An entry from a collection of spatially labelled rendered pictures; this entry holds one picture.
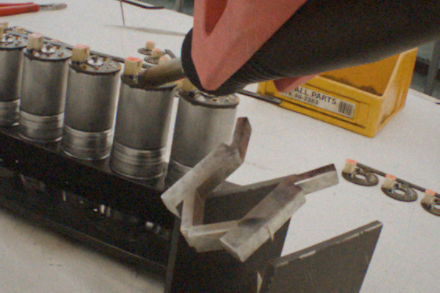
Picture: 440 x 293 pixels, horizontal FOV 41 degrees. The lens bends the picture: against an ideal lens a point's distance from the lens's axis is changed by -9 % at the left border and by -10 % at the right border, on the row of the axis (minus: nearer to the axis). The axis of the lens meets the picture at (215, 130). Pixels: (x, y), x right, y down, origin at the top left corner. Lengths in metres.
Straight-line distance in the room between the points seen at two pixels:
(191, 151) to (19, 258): 0.09
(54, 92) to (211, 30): 0.14
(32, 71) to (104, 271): 0.10
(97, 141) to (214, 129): 0.06
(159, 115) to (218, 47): 0.11
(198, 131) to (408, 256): 0.12
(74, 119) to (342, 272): 0.16
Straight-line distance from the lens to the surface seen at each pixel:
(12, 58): 0.31
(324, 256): 0.16
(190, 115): 0.26
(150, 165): 0.28
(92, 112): 0.28
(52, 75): 0.30
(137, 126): 0.27
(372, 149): 0.44
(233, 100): 0.26
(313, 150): 0.41
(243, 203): 0.18
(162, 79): 0.24
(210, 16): 0.17
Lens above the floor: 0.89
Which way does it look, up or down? 20 degrees down
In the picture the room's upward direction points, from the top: 10 degrees clockwise
